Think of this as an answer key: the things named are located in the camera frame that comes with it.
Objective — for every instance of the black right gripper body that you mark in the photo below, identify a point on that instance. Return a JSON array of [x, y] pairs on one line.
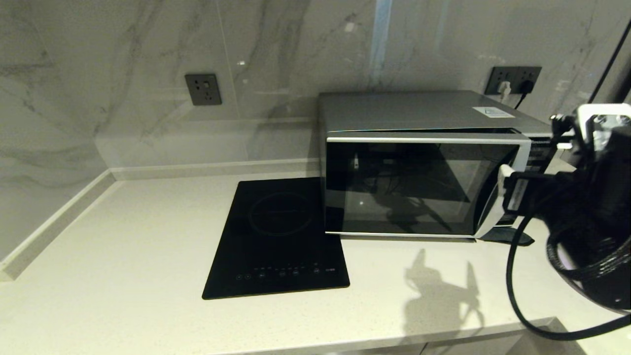
[[544, 195]]

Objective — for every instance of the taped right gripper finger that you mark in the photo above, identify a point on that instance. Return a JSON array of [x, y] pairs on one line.
[[507, 185]]

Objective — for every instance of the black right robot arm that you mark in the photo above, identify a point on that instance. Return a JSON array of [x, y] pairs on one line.
[[601, 222]]

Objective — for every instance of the silver microwave oven body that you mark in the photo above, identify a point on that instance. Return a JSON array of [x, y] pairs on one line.
[[409, 111]]

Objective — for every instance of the dark cloth pad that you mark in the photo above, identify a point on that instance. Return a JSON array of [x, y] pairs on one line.
[[512, 237]]

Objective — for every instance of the white sticker label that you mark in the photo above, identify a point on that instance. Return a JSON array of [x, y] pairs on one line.
[[493, 112]]

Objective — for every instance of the white power plug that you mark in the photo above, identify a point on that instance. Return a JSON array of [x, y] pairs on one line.
[[503, 90]]

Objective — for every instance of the black power plug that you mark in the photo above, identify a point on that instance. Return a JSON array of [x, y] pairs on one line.
[[525, 88]]

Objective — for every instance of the black induction cooktop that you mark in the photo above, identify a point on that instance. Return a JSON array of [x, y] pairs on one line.
[[271, 241]]

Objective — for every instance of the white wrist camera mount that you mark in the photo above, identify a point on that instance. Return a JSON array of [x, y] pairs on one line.
[[604, 123]]

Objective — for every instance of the grey double wall socket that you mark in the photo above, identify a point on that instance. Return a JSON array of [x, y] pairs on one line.
[[497, 74]]

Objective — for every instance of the grey single wall socket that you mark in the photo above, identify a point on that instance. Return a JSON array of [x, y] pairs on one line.
[[203, 89]]

